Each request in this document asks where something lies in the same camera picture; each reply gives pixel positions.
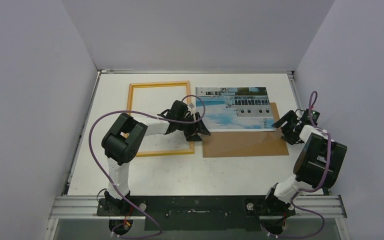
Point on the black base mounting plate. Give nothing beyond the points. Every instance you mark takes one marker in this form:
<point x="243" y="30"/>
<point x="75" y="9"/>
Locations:
<point x="198" y="213"/>

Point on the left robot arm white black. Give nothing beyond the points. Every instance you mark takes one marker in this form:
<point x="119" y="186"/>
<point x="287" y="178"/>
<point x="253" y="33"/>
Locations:
<point x="122" y="142"/>

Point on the sky and building photo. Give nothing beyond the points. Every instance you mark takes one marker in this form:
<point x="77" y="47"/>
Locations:
<point x="235" y="109"/>

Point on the yellow picture frame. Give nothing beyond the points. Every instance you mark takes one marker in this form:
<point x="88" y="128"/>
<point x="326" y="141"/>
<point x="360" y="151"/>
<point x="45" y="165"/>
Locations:
<point x="132" y="87"/>

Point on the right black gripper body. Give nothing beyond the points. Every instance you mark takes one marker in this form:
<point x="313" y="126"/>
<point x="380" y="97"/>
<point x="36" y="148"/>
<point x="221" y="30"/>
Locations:
<point x="289" y="125"/>

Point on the brown cardboard backing board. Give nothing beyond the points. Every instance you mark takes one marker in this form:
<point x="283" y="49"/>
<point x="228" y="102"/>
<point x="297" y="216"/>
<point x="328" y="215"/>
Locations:
<point x="245" y="143"/>

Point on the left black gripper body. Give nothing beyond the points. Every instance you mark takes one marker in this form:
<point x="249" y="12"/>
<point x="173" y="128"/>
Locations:
<point x="189" y="130"/>

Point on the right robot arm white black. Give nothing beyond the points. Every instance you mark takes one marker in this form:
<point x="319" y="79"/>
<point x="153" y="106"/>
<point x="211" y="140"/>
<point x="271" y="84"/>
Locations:
<point x="317" y="166"/>

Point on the aluminium table rail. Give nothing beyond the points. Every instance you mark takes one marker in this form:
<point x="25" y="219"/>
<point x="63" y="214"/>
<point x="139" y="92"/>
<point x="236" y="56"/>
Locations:
<point x="86" y="207"/>

